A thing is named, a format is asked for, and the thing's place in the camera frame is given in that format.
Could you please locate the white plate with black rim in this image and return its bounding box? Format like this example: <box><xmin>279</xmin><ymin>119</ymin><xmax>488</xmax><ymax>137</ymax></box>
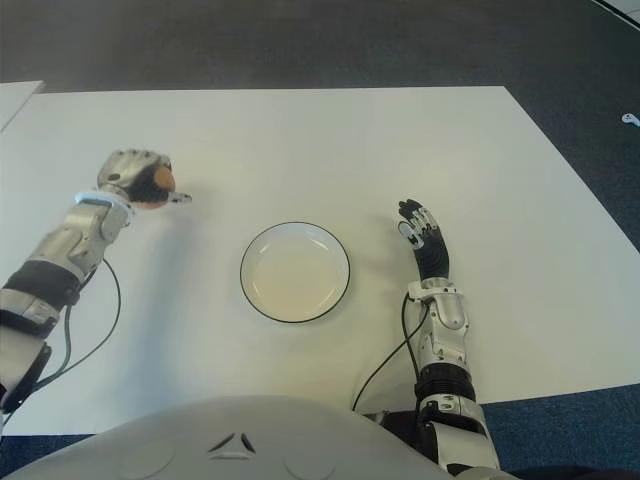
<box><xmin>239</xmin><ymin>221</ymin><xmax>351</xmax><ymax>323</ymax></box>

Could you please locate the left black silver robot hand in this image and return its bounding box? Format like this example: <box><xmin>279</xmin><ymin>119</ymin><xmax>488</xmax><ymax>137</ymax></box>
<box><xmin>96</xmin><ymin>148</ymin><xmax>193</xmax><ymax>207</ymax></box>

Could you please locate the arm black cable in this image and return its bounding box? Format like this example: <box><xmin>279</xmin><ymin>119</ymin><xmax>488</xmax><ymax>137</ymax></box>
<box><xmin>352</xmin><ymin>297</ymin><xmax>426</xmax><ymax>409</ymax></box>
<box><xmin>0</xmin><ymin>259</ymin><xmax>122</xmax><ymax>416</ymax></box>

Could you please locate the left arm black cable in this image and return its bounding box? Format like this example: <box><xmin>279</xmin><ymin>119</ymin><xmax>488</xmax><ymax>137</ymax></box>
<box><xmin>0</xmin><ymin>259</ymin><xmax>122</xmax><ymax>416</ymax></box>

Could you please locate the grey robot torso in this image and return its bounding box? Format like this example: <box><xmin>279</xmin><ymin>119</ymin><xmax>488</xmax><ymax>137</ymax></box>
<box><xmin>0</xmin><ymin>394</ymin><xmax>521</xmax><ymax>480</ymax></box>

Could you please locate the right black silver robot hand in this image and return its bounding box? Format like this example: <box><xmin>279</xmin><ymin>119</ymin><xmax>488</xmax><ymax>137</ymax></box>
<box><xmin>393</xmin><ymin>198</ymin><xmax>451</xmax><ymax>284</ymax></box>

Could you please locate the white side table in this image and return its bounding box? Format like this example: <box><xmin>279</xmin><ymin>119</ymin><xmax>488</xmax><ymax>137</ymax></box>
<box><xmin>0</xmin><ymin>80</ymin><xmax>44</xmax><ymax>132</ymax></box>

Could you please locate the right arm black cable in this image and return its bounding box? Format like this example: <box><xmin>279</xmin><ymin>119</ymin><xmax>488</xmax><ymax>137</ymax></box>
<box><xmin>352</xmin><ymin>297</ymin><xmax>426</xmax><ymax>409</ymax></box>

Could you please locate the yellow-red apple with sticker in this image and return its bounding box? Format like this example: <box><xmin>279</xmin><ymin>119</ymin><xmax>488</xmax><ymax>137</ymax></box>
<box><xmin>134</xmin><ymin>167</ymin><xmax>176</xmax><ymax>207</ymax></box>

